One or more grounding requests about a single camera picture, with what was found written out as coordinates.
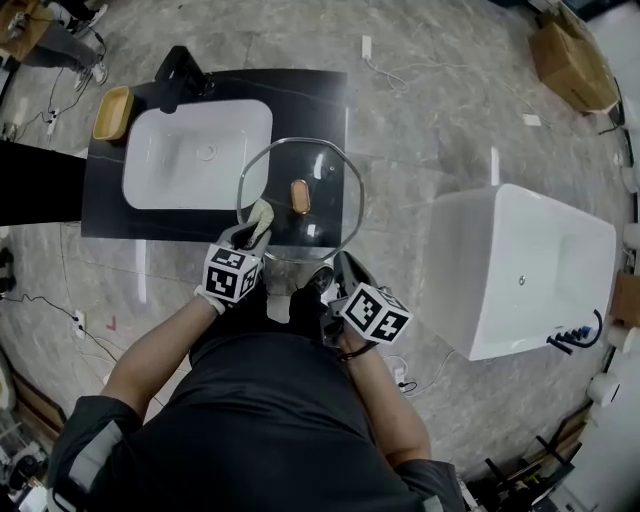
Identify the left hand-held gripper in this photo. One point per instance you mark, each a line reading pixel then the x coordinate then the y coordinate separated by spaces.
pixel 232 275

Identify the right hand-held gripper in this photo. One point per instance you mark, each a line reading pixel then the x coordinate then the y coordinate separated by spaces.
pixel 375 315

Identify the cleaning cloth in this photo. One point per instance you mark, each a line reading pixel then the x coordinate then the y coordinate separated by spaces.
pixel 262 215

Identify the glass pot lid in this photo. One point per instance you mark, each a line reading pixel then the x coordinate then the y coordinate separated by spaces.
pixel 320 165

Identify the person's left forearm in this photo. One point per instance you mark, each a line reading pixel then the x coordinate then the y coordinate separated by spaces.
pixel 160 350

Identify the person's right forearm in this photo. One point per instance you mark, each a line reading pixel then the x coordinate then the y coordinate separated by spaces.
pixel 390 400

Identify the person's left hand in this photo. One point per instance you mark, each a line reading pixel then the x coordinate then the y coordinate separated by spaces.
pixel 212 299

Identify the person's black shoe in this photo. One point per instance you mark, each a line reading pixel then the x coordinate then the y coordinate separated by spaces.
pixel 317 280

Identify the person's black trousers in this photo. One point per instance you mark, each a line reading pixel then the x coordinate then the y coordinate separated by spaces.
pixel 300 315

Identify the black wrist band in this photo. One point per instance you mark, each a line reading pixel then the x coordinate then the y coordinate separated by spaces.
pixel 357 354

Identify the white power strip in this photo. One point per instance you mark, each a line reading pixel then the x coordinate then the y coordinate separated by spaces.
pixel 531 120
pixel 400 380
pixel 53 120
pixel 80 324
pixel 367 46

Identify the white sink basin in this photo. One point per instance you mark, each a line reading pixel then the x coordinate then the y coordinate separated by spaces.
pixel 165 150

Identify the black topped sink cabinet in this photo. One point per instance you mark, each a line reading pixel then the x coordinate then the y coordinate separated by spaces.
pixel 310 100

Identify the black sink faucet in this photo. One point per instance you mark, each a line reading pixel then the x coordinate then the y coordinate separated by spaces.
pixel 172 85

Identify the person's black shirt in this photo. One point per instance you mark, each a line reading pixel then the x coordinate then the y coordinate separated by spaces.
pixel 260 425

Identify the tan plastic basin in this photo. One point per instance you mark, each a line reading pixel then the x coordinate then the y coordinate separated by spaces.
pixel 112 112

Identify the white bathtub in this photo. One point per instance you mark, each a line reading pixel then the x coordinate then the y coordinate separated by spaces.
pixel 540 225

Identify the black bathtub faucet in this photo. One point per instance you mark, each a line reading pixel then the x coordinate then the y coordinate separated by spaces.
pixel 562 342

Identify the small cardboard box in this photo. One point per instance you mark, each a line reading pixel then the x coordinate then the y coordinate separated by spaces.
pixel 627 300

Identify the white ceramic fixture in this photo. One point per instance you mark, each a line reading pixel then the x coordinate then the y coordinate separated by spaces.
pixel 625 337
pixel 604 389

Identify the wooden table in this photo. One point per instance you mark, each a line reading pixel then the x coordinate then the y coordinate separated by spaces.
pixel 22 45

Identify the large cardboard box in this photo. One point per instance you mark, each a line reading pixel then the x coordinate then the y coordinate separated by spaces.
pixel 575 65

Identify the black metal table frame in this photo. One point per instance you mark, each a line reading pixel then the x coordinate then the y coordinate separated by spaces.
pixel 550 450

